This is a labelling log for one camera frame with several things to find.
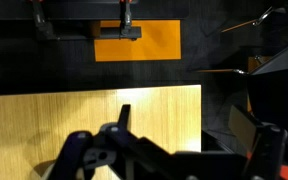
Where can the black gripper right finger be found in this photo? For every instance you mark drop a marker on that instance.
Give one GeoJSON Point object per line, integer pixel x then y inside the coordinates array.
{"type": "Point", "coordinates": [264, 146]}

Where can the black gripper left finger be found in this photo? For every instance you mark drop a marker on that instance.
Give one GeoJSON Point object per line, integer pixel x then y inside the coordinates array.
{"type": "Point", "coordinates": [84, 150]}

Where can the black angular box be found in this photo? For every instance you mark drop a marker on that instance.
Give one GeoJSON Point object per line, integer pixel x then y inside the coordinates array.
{"type": "Point", "coordinates": [277, 86]}

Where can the tripod with brown legs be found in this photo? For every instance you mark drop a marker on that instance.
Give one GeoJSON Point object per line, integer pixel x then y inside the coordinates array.
{"type": "Point", "coordinates": [240, 24]}

